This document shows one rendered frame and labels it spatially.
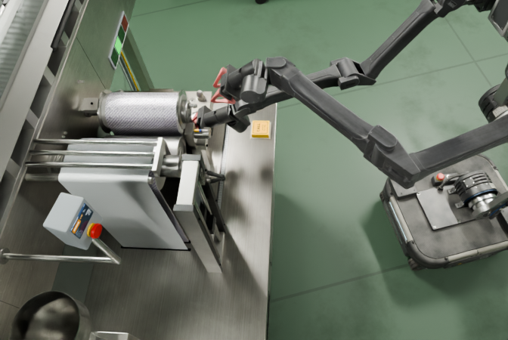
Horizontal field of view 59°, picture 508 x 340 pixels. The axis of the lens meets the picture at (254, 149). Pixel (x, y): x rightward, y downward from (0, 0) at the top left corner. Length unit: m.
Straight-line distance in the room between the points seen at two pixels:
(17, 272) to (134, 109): 0.57
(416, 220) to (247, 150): 1.05
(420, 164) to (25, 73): 0.85
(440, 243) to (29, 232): 1.84
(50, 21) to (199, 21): 2.97
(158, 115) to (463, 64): 2.45
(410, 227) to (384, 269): 0.30
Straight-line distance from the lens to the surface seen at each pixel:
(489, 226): 2.55
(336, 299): 2.50
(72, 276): 1.60
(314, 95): 1.21
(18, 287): 1.35
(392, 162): 1.11
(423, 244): 2.41
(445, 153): 1.16
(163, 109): 1.45
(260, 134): 1.79
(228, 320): 1.56
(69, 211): 0.87
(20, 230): 1.31
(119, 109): 1.49
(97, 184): 1.24
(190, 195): 1.12
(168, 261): 1.65
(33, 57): 0.66
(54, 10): 0.72
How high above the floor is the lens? 2.43
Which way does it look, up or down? 59 degrees down
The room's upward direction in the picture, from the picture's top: 8 degrees counter-clockwise
